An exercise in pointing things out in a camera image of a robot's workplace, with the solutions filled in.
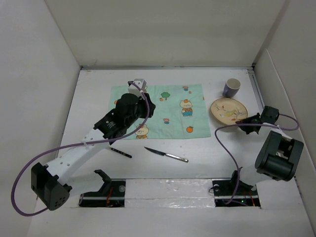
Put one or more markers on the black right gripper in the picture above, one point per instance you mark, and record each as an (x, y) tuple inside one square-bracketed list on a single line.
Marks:
[(246, 121)]

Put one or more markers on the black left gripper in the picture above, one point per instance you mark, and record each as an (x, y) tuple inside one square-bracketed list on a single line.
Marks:
[(143, 102)]

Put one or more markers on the beige patterned plate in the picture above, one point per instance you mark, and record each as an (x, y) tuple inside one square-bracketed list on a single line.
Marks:
[(228, 111)]

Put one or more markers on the purple ceramic cup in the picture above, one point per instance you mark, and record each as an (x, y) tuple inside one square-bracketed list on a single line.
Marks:
[(231, 88)]

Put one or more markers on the mint green cartoon cloth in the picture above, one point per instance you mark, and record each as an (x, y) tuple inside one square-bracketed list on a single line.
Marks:
[(180, 113)]

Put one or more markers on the steak knife black blade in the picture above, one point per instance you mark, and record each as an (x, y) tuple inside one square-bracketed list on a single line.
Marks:
[(167, 155)]

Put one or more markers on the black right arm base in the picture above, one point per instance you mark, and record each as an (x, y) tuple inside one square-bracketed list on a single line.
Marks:
[(230, 193)]

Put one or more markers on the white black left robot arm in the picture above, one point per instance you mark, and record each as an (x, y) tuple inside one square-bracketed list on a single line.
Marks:
[(54, 182)]

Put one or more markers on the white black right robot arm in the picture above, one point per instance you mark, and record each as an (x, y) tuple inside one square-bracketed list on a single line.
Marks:
[(278, 157)]

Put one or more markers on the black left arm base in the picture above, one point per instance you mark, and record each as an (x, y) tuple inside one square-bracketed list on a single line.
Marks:
[(110, 195)]

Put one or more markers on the silver fork black handle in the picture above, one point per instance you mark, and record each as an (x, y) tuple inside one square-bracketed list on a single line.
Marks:
[(120, 152)]

